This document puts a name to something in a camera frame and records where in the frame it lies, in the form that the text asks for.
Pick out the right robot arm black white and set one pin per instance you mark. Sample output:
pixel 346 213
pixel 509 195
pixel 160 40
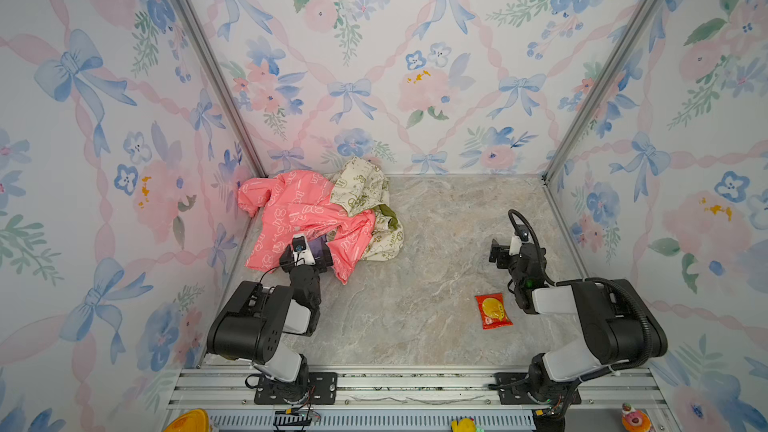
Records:
pixel 617 330

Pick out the red snack packet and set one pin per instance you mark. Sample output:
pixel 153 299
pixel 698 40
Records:
pixel 492 311

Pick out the red toy bottom right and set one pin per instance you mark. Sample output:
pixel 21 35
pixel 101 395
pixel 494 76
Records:
pixel 635 420

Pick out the right aluminium corner post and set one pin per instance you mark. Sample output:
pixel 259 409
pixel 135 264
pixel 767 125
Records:
pixel 622 50

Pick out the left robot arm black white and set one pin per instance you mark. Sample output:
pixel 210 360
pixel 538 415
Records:
pixel 251 324

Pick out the aluminium corner post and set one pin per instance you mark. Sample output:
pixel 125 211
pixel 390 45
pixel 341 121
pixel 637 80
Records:
pixel 213 72
pixel 622 50

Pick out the yellow object bottom left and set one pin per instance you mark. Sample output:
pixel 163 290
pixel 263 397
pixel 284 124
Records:
pixel 197 420

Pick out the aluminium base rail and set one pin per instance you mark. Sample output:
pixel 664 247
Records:
pixel 391 398

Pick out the left aluminium corner post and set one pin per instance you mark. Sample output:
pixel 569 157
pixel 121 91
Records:
pixel 213 72

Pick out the purple cloth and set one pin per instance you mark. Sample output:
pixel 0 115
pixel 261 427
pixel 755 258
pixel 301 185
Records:
pixel 318 247

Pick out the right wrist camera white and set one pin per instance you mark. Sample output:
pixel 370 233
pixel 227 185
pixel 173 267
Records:
pixel 521 236

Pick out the pink printed cloth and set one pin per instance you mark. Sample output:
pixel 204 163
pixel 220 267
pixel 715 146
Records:
pixel 299 203

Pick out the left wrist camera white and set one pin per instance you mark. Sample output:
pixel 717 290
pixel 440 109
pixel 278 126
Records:
pixel 301 255

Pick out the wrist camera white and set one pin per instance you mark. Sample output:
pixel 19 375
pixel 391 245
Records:
pixel 521 236
pixel 301 255

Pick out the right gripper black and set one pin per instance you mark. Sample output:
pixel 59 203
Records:
pixel 500 252

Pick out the yellow toy bottom centre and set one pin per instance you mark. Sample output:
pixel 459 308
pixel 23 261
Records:
pixel 464 425

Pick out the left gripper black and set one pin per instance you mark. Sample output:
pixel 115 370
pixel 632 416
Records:
pixel 288 258

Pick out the cream green printed cloth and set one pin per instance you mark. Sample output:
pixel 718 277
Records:
pixel 361 186

